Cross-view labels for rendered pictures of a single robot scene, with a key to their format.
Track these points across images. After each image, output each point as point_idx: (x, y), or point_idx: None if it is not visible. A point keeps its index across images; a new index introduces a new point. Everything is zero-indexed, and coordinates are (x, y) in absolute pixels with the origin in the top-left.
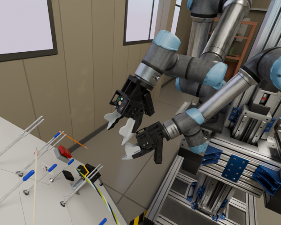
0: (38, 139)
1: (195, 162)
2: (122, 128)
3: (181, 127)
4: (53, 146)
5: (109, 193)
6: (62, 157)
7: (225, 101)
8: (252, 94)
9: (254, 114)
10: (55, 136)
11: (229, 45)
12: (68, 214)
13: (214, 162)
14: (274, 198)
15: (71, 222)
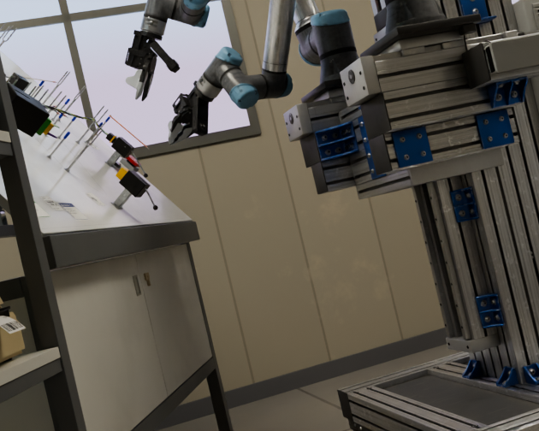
0: (112, 150)
1: (316, 162)
2: (128, 77)
3: (206, 73)
4: (76, 95)
5: (182, 222)
6: (125, 161)
7: (271, 25)
8: None
9: (382, 33)
10: (105, 121)
11: None
12: (75, 144)
13: (348, 151)
14: (370, 142)
15: (73, 144)
